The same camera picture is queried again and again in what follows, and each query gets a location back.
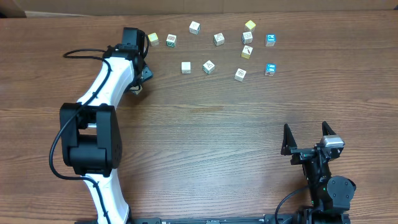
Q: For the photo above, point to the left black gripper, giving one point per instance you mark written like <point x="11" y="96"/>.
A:
<point x="146" y="73"/>

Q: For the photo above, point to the white block green triangle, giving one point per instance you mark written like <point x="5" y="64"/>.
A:
<point x="208" y="67"/>

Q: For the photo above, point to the block with green B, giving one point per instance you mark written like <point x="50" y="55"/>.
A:
<point x="171" y="40"/>

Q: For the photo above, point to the plain white block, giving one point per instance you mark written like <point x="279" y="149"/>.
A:
<point x="186" y="67"/>

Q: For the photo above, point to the yellow top block left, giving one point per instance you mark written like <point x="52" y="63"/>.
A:
<point x="153" y="39"/>

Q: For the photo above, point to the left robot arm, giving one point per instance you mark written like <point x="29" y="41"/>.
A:
<point x="89" y="130"/>

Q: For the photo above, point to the white block blue pattern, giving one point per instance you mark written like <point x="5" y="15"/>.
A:
<point x="247" y="37"/>

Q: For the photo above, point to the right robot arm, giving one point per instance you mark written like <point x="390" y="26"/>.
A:
<point x="330" y="195"/>

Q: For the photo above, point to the cardboard wall panel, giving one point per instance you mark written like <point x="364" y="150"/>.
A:
<point x="25" y="8"/>

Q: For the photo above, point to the blue top block right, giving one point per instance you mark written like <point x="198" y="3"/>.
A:
<point x="270" y="69"/>

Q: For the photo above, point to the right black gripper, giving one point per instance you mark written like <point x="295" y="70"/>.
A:
<point x="301" y="154"/>

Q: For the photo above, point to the blue P block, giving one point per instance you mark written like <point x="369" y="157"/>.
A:
<point x="270" y="40"/>

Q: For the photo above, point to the yellow block with tool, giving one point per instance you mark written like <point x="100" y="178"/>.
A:
<point x="246" y="52"/>

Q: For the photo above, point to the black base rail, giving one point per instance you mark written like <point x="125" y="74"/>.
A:
<point x="266" y="219"/>

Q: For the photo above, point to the yellow top block right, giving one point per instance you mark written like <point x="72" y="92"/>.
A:
<point x="249" y="26"/>

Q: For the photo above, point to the white block green pattern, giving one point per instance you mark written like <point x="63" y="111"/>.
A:
<point x="218" y="39"/>

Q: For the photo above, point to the white block grape picture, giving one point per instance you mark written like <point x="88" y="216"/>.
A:
<point x="239" y="75"/>

